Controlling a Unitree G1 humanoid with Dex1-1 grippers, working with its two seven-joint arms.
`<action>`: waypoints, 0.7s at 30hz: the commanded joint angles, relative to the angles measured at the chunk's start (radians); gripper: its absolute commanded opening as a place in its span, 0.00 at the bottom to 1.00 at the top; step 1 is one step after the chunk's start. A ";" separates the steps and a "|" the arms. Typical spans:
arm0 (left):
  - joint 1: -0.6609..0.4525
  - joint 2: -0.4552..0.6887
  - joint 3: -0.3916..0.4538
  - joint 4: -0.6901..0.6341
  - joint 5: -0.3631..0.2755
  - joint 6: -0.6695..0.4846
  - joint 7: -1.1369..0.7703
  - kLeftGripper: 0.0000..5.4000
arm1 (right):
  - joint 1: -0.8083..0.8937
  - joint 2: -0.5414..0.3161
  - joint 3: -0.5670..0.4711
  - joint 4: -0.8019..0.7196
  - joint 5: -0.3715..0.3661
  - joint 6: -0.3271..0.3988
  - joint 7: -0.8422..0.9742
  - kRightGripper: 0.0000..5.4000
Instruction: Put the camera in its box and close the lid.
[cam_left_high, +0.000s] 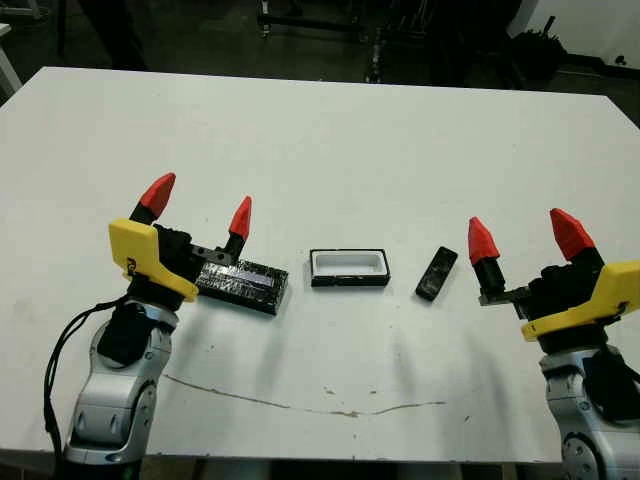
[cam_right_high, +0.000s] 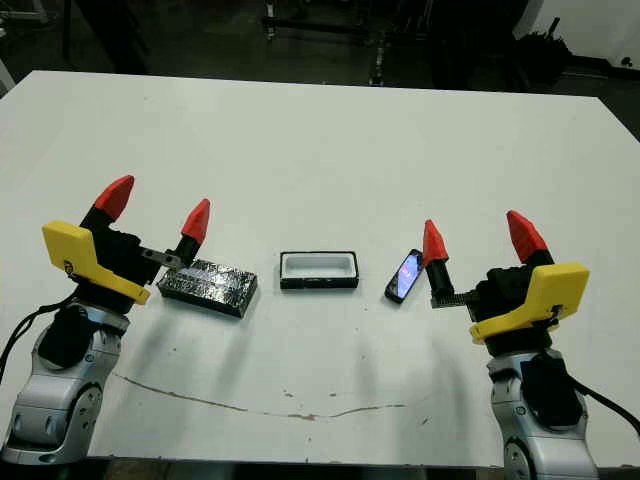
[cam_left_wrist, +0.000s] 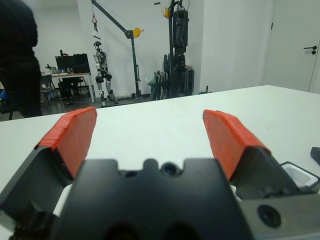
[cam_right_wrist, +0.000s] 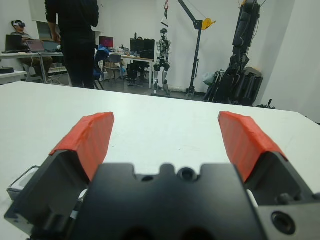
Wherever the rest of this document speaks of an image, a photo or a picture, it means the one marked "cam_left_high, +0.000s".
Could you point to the glossy black box lid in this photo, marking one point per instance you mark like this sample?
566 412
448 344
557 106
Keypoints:
240 287

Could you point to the black box base white lining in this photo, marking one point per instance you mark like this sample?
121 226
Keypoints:
350 280

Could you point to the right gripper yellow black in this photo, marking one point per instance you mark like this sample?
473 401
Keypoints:
590 305

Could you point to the white furniture piece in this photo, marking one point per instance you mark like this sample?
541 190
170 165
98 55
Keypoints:
7 65

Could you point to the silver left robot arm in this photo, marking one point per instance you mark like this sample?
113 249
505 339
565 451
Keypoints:
110 400

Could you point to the slim black camera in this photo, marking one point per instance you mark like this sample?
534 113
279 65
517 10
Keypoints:
436 275

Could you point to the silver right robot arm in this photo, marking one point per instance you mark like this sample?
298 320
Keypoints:
575 395

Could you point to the small black floor object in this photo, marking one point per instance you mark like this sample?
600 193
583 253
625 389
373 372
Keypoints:
620 60

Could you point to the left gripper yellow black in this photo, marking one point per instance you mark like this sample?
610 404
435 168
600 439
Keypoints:
135 245

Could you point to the black metal cart frame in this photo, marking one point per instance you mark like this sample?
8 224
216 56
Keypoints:
320 22

